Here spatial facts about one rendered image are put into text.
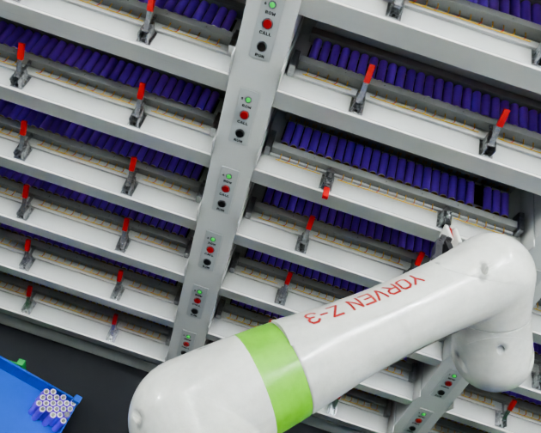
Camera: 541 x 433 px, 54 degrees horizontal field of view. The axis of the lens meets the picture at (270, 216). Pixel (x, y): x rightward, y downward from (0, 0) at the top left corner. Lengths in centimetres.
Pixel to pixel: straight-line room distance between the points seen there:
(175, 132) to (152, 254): 37
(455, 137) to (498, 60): 17
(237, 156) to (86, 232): 51
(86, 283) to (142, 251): 24
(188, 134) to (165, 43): 20
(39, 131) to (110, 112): 24
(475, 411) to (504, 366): 91
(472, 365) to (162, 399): 43
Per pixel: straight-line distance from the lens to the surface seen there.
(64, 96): 126
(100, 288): 158
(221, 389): 55
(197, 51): 110
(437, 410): 164
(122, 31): 113
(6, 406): 169
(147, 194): 130
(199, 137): 118
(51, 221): 149
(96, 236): 145
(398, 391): 160
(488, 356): 78
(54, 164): 137
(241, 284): 139
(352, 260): 129
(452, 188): 125
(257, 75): 105
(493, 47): 104
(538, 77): 106
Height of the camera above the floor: 150
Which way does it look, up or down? 37 degrees down
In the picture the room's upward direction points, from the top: 18 degrees clockwise
